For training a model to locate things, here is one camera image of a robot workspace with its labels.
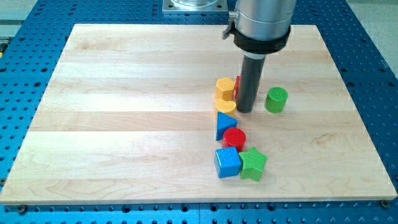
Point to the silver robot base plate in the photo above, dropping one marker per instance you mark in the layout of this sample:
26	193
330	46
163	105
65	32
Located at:
179	6

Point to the yellow hexagon block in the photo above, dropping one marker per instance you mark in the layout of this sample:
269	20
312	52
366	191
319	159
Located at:
224	88

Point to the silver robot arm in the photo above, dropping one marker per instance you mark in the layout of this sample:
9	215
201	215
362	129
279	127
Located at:
260	27

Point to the red star block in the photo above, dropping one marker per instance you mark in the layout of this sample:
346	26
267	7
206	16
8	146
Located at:
236	87

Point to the red cylinder block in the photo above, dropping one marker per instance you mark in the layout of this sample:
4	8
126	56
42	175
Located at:
234	137

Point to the blue perforated table plate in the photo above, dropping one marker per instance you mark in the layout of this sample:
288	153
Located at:
34	51

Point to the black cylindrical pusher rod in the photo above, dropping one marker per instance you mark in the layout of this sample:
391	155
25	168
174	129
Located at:
249	82

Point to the green star block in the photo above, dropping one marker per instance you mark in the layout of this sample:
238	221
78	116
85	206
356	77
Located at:
253	162

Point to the blue triangle block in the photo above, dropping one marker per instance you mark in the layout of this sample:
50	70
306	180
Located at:
224	122

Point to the green cylinder block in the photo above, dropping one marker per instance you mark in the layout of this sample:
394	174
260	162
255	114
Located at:
276	99

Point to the blue cube block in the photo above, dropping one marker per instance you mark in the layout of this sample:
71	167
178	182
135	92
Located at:
227	162

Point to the light wooden board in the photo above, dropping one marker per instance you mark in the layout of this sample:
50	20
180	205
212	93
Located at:
128	116

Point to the yellow heart block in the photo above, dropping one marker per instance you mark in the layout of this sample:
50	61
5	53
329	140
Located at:
226	107

